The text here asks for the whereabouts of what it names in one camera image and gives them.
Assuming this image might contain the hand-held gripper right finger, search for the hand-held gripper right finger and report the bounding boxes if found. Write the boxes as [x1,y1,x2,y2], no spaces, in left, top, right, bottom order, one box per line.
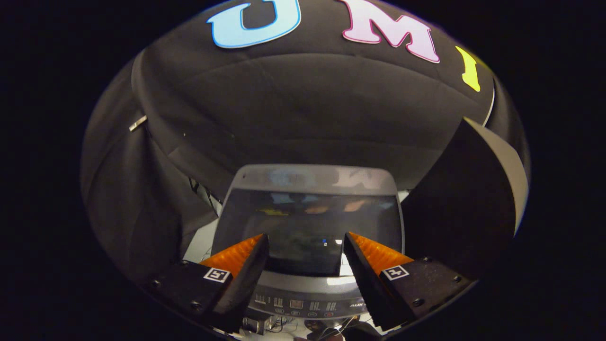
[342,231,476,332]

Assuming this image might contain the thin backdrop frame pole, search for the thin backdrop frame pole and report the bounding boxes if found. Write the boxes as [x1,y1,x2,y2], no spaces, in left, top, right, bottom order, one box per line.
[482,88,496,127]

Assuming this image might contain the grey washing machine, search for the grey washing machine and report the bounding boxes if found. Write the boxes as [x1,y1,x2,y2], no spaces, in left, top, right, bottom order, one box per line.
[182,163,409,332]

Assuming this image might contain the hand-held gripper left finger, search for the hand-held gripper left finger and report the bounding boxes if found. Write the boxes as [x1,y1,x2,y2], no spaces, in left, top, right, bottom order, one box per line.
[147,233,270,334]

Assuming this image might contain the dark glass washing machine lid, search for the dark glass washing machine lid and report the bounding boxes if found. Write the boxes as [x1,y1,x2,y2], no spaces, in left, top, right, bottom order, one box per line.
[212,163,406,278]

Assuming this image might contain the black cables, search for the black cables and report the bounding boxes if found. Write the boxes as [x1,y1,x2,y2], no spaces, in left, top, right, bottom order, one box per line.
[265,316,361,341]

